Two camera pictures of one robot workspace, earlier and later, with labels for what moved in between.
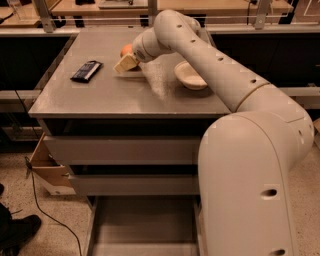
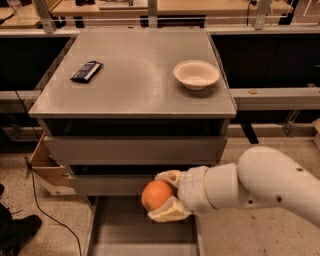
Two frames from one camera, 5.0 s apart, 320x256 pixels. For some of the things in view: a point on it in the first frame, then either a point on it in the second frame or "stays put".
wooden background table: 155,7 stays put
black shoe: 15,231 stays put
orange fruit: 128,48 to 154,193
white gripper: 142,49 to 193,188
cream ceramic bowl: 187,76 stays put
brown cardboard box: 52,174 stays put
